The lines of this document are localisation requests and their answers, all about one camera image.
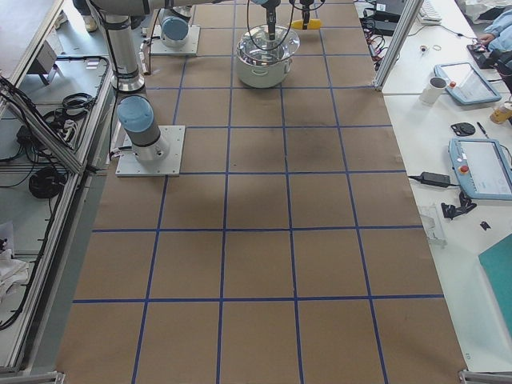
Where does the blue teach pendant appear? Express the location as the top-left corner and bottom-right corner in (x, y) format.
(448, 138), (511, 201)
(434, 62), (502, 106)

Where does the black power adapter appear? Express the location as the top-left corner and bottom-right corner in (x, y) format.
(420, 171), (451, 188)

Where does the black round disc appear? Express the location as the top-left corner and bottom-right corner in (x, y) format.
(450, 122), (476, 137)

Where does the aluminium frame post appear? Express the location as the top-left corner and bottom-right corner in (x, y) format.
(373, 0), (422, 91)

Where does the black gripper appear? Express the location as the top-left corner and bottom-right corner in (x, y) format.
(300, 0), (314, 30)
(251, 0), (281, 41)

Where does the white mug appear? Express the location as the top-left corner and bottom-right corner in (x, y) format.
(419, 76), (447, 105)

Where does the far blue teach pendant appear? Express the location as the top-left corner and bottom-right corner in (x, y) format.
(434, 62), (502, 106)

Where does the yellow corn cob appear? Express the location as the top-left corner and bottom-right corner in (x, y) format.
(291, 18), (322, 30)

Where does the black bracket part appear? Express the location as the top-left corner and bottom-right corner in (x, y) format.
(441, 191), (477, 220)

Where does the teal board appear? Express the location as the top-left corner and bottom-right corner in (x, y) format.
(479, 234), (512, 329)

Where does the black coiled cable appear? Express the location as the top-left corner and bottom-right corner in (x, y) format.
(28, 166), (67, 201)

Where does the glass pot lid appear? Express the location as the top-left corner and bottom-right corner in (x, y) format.
(236, 25), (300, 66)

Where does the person hand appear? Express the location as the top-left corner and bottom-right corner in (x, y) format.
(478, 34), (496, 46)

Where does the white steel cooking pot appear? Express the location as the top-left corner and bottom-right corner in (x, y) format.
(235, 25), (300, 89)

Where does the near blue teach pendant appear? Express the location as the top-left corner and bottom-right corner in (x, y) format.
(448, 138), (511, 201)

